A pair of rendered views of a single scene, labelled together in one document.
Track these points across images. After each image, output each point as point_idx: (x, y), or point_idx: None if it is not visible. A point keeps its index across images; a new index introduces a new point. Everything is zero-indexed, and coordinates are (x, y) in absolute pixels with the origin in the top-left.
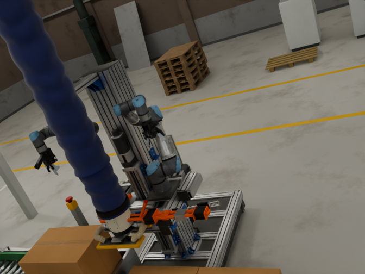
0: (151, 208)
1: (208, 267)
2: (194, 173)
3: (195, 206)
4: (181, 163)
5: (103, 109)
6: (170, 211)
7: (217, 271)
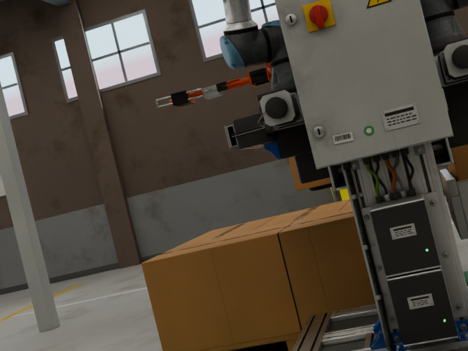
0: (259, 69)
1: (260, 237)
2: (242, 121)
3: (188, 90)
4: (281, 90)
5: None
6: (227, 83)
7: (242, 239)
